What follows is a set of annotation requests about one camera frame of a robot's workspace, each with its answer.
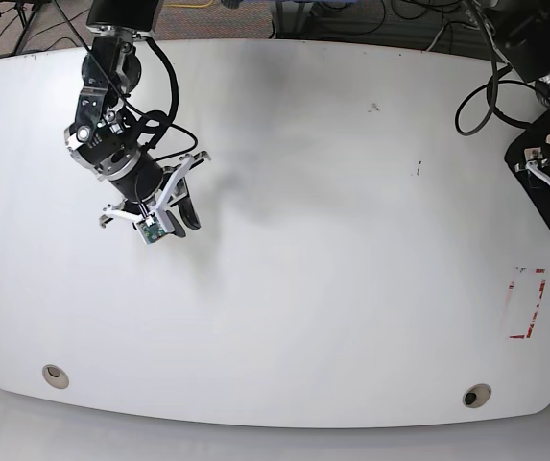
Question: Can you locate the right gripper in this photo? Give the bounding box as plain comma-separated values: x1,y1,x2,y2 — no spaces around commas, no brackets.
64,125,210,238

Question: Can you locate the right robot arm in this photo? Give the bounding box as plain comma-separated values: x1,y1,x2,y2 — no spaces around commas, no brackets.
64,1,210,245

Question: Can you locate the red tape rectangle marking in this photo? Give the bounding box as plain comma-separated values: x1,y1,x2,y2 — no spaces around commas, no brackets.
504,267,547,340

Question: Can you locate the left table grommet hole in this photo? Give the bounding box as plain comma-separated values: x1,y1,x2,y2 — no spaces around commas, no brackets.
42,365,69,390

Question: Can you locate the table grommet hole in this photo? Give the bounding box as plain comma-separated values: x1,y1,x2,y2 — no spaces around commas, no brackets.
463,383,491,409
42,365,69,390

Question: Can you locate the right table grommet hole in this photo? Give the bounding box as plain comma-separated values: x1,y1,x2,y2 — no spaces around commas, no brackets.
463,383,491,409

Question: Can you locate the black tripod stand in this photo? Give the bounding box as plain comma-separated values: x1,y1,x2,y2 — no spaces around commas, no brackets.
0,0,40,63

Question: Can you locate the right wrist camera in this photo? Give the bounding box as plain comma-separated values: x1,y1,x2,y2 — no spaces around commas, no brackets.
134,215,167,245

